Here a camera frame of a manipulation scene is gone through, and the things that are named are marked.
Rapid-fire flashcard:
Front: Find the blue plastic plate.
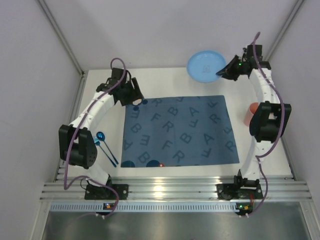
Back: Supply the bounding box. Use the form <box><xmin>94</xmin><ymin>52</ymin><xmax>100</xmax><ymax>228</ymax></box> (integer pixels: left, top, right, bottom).
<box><xmin>186</xmin><ymin>50</ymin><xmax>227</xmax><ymax>83</ymax></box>

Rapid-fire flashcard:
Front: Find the orange plastic cup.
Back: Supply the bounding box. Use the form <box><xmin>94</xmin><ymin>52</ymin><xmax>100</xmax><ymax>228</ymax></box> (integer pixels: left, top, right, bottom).
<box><xmin>243</xmin><ymin>102</ymin><xmax>259</xmax><ymax>127</ymax></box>

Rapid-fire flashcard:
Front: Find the blue metal spoon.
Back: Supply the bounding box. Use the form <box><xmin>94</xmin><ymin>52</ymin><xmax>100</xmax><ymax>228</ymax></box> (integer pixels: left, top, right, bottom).
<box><xmin>96</xmin><ymin>131</ymin><xmax>119</xmax><ymax>165</ymax></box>

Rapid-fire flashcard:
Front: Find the blue metal fork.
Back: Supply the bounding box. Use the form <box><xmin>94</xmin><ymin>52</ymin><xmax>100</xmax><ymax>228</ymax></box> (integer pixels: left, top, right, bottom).
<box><xmin>93</xmin><ymin>136</ymin><xmax>117</xmax><ymax>168</ymax></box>

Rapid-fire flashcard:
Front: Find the blue letter-print placemat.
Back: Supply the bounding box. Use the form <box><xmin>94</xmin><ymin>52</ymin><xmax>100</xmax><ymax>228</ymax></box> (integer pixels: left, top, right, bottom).
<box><xmin>121</xmin><ymin>95</ymin><xmax>240</xmax><ymax>168</ymax></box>

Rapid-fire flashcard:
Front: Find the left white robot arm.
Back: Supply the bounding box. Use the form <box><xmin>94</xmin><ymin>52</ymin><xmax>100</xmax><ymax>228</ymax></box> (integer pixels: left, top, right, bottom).
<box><xmin>58</xmin><ymin>68</ymin><xmax>144</xmax><ymax>190</ymax></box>

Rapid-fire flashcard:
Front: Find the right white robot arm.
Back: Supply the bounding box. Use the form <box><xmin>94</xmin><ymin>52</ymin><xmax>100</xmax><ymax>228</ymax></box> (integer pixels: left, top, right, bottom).
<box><xmin>216</xmin><ymin>43</ymin><xmax>292</xmax><ymax>190</ymax></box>

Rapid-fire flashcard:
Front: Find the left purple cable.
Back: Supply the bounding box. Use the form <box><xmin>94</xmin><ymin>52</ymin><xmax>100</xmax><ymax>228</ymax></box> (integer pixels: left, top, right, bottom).
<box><xmin>63</xmin><ymin>57</ymin><xmax>128</xmax><ymax>218</ymax></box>

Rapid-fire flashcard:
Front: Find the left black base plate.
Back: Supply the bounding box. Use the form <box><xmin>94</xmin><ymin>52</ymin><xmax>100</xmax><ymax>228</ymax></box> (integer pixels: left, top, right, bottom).
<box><xmin>84</xmin><ymin>184</ymin><xmax>129</xmax><ymax>200</ymax></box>

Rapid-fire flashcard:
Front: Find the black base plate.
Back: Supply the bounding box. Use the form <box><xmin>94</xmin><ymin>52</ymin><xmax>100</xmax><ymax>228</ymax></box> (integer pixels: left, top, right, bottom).
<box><xmin>84</xmin><ymin>184</ymin><xmax>129</xmax><ymax>200</ymax></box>
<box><xmin>216</xmin><ymin>183</ymin><xmax>263</xmax><ymax>201</ymax></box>

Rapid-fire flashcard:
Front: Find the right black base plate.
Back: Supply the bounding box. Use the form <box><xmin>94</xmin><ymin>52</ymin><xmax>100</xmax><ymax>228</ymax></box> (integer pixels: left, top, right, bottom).
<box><xmin>216</xmin><ymin>183</ymin><xmax>263</xmax><ymax>201</ymax></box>

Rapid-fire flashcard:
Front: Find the aluminium mounting rail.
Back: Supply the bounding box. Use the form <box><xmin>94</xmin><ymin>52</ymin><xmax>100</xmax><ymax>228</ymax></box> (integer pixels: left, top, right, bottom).
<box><xmin>40</xmin><ymin>176</ymin><xmax>312</xmax><ymax>202</ymax></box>

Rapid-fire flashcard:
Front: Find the perforated cable duct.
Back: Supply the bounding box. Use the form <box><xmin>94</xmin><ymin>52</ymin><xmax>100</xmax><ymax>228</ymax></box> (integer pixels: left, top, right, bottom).
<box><xmin>50</xmin><ymin>201</ymin><xmax>252</xmax><ymax>213</ymax></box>

